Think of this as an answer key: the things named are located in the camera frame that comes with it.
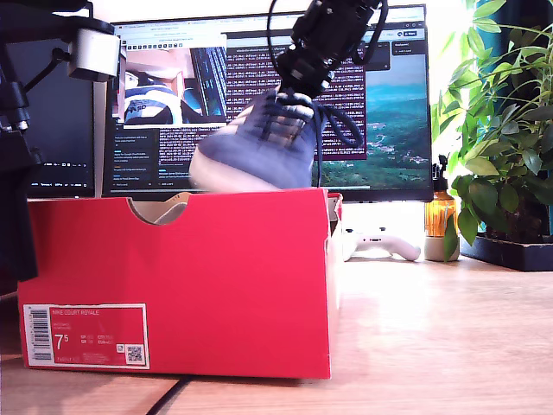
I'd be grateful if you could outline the red cardboard shoebox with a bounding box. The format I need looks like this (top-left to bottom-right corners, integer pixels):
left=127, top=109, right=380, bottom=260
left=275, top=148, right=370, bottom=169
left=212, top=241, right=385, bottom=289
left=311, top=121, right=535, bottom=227
left=16, top=188, right=346, bottom=380

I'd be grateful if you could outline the white game controller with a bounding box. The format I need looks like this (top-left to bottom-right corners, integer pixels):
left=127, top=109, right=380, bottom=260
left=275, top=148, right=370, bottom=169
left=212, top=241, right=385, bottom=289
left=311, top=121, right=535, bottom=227
left=343, top=227, right=421, bottom=263

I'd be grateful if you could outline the wide computer monitor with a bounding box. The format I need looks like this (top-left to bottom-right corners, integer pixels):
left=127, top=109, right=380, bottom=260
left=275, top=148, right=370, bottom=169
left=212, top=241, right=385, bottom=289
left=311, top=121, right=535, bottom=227
left=102, top=3, right=435, bottom=203

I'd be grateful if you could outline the amber pump bottle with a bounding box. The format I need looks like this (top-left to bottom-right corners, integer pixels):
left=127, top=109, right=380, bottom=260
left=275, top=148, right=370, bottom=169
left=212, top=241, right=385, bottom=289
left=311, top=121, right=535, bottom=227
left=424, top=155, right=458, bottom=239

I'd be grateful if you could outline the pale round pot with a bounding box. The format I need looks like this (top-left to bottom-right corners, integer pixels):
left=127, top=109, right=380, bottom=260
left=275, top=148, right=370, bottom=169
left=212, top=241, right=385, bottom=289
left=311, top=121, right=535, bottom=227
left=423, top=236, right=461, bottom=264

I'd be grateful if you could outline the green potted plant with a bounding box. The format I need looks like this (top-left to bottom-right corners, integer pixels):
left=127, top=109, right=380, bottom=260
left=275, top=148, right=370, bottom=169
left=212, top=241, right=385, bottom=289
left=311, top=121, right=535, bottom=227
left=431, top=0, right=553, bottom=264

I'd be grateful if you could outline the dark computer monitor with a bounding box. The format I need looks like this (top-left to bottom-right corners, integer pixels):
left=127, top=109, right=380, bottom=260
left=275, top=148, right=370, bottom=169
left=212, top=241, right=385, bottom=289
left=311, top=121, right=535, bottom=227
left=8, top=38, right=96, bottom=199

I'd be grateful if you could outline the dark planter tray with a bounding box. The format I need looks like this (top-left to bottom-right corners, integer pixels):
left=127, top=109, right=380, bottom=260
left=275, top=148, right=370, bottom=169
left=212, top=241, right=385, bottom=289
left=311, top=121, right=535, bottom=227
left=460, top=235, right=553, bottom=272

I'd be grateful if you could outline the dark teal curtain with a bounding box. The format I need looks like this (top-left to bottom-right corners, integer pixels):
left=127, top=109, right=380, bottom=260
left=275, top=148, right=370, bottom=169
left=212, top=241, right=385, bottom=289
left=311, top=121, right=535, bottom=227
left=470, top=0, right=553, bottom=113

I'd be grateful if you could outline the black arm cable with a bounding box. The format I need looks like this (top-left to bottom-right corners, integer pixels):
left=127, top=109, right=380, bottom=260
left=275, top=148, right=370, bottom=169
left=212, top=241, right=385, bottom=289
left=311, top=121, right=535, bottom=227
left=266, top=0, right=299, bottom=87
left=352, top=0, right=390, bottom=66

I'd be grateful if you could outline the black table cable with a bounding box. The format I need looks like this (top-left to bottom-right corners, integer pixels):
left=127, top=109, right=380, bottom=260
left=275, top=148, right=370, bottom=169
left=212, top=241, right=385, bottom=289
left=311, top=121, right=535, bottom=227
left=146, top=374, right=191, bottom=415

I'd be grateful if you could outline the white arm camera box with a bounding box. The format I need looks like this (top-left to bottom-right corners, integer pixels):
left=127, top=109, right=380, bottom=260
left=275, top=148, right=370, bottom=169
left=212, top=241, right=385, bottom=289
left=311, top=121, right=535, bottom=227
left=67, top=28, right=122, bottom=83

